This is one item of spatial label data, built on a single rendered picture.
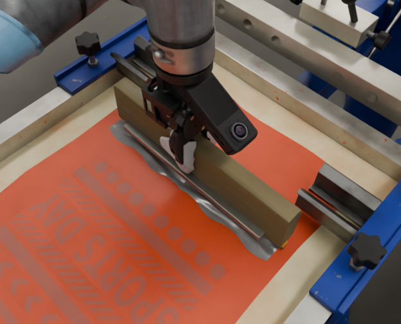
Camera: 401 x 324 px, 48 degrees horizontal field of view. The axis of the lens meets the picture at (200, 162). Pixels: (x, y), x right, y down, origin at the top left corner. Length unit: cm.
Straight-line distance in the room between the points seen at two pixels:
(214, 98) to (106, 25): 204
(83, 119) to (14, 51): 40
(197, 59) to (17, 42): 19
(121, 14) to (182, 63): 212
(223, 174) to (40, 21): 32
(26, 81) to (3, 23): 192
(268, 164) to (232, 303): 24
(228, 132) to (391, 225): 28
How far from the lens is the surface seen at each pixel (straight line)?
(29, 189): 78
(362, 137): 78
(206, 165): 65
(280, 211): 60
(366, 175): 79
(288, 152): 78
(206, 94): 56
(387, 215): 70
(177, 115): 59
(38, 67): 242
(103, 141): 80
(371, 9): 95
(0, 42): 44
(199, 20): 48
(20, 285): 71
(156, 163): 75
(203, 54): 52
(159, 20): 48
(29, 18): 46
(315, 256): 70
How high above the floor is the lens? 158
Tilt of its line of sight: 56 degrees down
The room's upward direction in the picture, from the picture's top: straight up
